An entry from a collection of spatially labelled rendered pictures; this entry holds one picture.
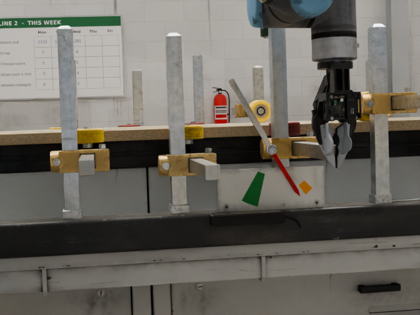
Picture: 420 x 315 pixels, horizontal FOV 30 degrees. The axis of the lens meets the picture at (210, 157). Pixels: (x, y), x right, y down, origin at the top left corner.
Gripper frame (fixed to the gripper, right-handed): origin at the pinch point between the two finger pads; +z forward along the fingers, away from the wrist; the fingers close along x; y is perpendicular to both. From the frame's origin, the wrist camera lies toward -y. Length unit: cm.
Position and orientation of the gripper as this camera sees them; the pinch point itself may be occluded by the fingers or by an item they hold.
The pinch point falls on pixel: (334, 161)
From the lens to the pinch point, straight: 161.8
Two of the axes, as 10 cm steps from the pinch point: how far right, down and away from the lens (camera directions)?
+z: 0.4, 10.0, 0.3
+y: 1.4, 0.3, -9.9
